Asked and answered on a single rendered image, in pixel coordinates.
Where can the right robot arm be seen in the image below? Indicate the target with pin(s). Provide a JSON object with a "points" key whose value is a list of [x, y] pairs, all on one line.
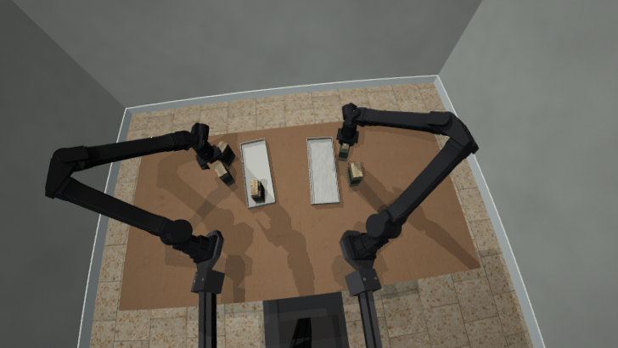
{"points": [[459, 146]]}

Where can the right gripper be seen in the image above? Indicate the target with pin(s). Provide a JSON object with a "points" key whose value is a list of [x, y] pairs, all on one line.
{"points": [[349, 138]]}

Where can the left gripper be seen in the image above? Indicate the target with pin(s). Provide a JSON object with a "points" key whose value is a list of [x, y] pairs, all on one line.
{"points": [[210, 156]]}

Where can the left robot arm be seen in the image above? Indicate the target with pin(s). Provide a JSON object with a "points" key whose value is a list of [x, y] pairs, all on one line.
{"points": [[171, 232]]}

